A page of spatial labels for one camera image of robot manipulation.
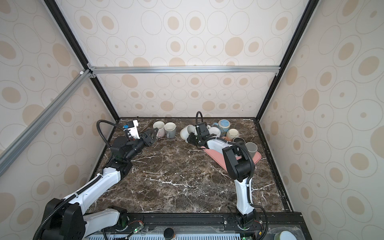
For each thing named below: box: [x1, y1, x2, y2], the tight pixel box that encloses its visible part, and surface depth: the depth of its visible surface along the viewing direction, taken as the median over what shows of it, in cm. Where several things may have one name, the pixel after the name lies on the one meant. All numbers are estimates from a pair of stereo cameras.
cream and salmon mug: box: [223, 128, 240, 142], surface depth 102 cm
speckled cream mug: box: [180, 124, 198, 143], surface depth 102 cm
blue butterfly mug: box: [212, 119, 231, 137], surface depth 105 cm
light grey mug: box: [164, 122, 177, 139], surface depth 105 cm
